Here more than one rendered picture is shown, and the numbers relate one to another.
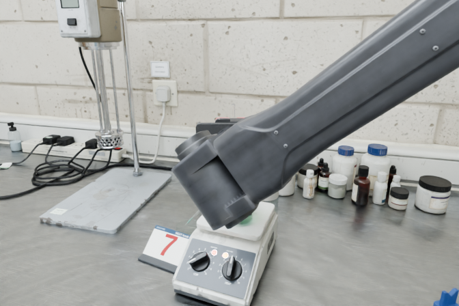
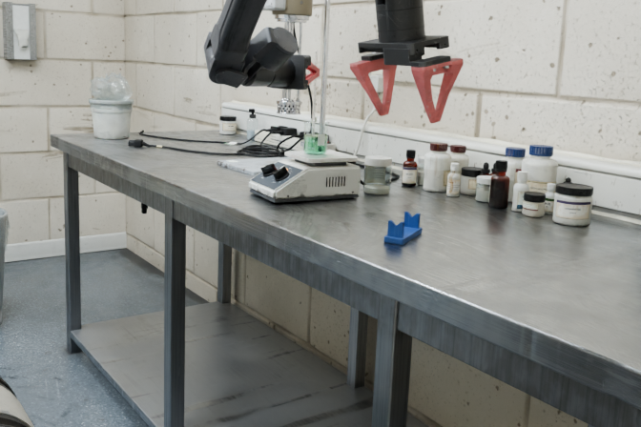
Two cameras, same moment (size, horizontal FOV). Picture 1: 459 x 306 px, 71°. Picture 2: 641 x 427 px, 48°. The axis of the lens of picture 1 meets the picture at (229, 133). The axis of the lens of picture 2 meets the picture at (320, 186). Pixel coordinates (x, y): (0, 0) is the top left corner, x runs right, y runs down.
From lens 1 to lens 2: 1.18 m
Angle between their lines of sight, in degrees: 39
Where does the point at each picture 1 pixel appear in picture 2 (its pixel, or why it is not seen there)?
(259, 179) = (216, 46)
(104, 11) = not seen: outside the picture
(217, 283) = (269, 182)
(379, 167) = (529, 168)
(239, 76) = not seen: hidden behind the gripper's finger
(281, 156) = (218, 33)
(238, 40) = (447, 21)
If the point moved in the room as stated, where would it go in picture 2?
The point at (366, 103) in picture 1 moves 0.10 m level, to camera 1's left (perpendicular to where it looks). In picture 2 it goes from (230, 6) to (191, 7)
